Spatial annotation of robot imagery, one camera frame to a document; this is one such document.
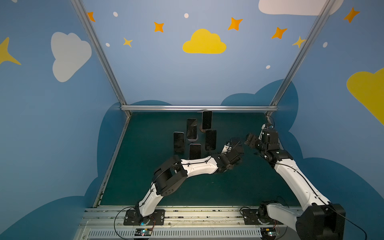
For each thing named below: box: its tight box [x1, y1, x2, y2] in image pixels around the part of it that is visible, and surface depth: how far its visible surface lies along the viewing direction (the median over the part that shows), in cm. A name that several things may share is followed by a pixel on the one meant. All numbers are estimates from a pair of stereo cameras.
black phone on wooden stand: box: [202, 110, 213, 130], surface depth 106 cm
